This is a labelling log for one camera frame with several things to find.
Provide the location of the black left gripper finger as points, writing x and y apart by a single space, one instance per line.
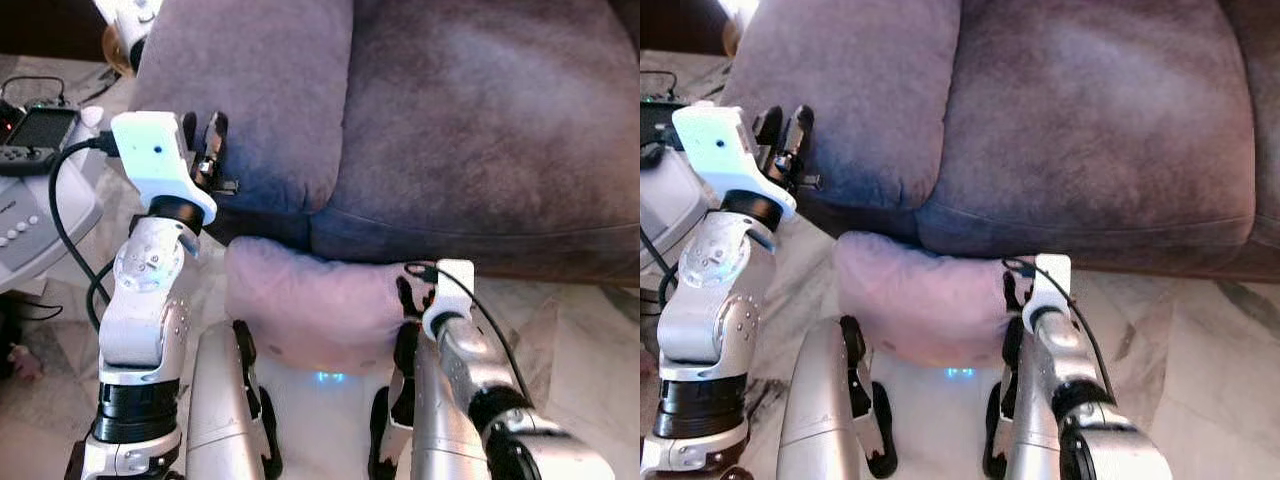
769 123
216 135
800 130
190 130

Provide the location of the pink pillow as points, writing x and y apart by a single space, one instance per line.
310 300
920 295

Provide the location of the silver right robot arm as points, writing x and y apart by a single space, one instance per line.
470 370
1070 370

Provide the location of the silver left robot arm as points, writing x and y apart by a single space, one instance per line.
145 300
710 300

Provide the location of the brown suede sofa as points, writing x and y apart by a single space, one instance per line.
1080 110
460 110

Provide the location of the black handheld controller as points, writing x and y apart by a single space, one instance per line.
40 135
660 125

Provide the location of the white standing fan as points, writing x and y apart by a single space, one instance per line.
40 250
665 205

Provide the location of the brown wooden door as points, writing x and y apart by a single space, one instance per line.
680 22
45 25

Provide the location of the silver left robot leg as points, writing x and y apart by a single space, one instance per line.
220 410
820 410

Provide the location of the small pink toy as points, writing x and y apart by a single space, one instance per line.
25 362

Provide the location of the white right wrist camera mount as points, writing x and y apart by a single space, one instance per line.
452 295
1050 290

